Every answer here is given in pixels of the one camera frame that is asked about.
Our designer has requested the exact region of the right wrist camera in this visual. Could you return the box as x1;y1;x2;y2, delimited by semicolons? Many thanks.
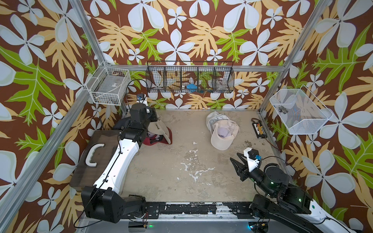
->
243;147;261;172

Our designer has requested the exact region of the brown lidded storage box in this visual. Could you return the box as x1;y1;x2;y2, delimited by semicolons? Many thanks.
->
70;131;139;196

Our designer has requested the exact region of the white wire basket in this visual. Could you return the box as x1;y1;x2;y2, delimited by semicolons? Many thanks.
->
85;66;131;106

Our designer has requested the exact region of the small dark object in basket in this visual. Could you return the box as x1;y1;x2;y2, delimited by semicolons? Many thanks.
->
278;106;288;114

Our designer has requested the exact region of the cream pink baseball cap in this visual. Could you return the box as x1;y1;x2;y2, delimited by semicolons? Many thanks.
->
210;119;240;150

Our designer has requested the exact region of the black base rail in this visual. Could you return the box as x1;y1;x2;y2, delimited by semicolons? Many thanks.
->
120;202;277;219

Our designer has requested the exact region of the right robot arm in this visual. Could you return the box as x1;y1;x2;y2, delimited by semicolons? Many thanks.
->
230;148;361;233

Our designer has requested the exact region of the blue object in basket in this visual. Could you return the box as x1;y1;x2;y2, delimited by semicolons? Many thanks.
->
187;84;198;92

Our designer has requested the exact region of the white baseball cap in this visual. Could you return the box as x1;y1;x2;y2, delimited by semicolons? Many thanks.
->
206;111;229;134

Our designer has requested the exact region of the black orange device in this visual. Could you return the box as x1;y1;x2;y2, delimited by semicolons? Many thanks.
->
251;118;267;138

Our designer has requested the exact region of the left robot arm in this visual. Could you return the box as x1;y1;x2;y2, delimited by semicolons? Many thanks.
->
81;103;158;223

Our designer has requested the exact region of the white mesh basket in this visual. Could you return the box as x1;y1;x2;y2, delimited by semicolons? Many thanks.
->
270;85;333;135

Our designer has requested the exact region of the maroon baseball cap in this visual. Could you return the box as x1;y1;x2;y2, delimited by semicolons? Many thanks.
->
143;127;173;146

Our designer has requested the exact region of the black baseball cap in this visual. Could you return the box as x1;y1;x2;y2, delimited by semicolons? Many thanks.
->
112;117;131;131

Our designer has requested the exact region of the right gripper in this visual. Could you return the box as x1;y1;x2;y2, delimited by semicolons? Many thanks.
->
229;153;275;199

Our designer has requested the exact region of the black wire basket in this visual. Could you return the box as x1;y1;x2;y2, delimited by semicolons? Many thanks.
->
145;61;235;93

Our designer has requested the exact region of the beige baseball cap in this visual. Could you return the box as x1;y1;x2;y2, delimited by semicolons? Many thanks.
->
148;119;172;144

